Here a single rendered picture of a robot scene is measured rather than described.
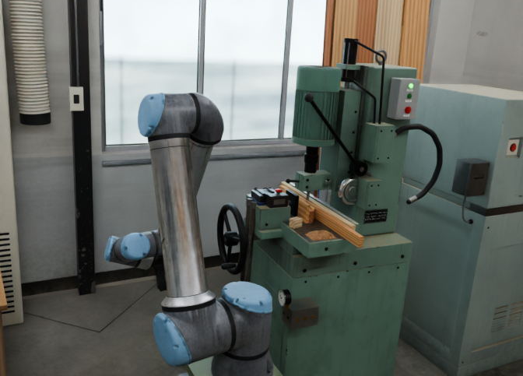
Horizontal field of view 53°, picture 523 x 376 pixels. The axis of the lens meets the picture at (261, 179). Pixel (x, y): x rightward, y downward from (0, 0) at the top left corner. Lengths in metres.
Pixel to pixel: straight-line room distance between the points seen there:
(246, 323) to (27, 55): 1.93
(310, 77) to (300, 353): 1.11
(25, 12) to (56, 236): 1.28
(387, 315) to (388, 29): 2.17
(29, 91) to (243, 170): 1.45
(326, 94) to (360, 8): 1.79
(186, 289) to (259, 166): 2.28
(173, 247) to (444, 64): 3.40
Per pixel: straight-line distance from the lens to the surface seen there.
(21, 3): 2.97
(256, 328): 1.56
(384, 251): 2.29
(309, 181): 2.19
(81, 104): 3.11
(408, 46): 4.05
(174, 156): 1.44
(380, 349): 2.53
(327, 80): 2.08
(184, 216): 1.44
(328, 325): 2.29
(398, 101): 2.18
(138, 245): 1.83
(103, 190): 3.35
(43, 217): 3.35
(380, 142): 2.14
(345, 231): 2.00
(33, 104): 3.00
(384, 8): 3.92
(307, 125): 2.10
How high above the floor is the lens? 1.63
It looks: 16 degrees down
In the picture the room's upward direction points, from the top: 4 degrees clockwise
